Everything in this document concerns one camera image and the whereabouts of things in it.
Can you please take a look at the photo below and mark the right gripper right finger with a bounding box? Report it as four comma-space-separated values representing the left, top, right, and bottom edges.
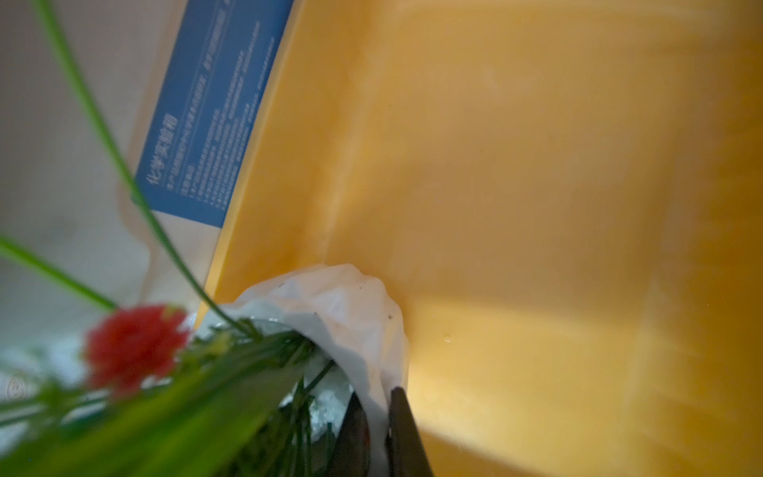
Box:
387, 387, 434, 477

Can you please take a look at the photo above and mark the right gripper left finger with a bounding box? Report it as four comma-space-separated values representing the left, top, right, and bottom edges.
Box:
325, 394, 371, 477

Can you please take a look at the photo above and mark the potted plant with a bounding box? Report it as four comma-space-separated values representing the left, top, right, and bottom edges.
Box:
0, 0, 411, 477

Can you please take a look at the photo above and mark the blue lid storage box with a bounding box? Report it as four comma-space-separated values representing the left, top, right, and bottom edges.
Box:
127, 1, 297, 284

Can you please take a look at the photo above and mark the yellow plastic tray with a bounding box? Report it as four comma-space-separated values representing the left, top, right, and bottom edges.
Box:
207, 1, 762, 476

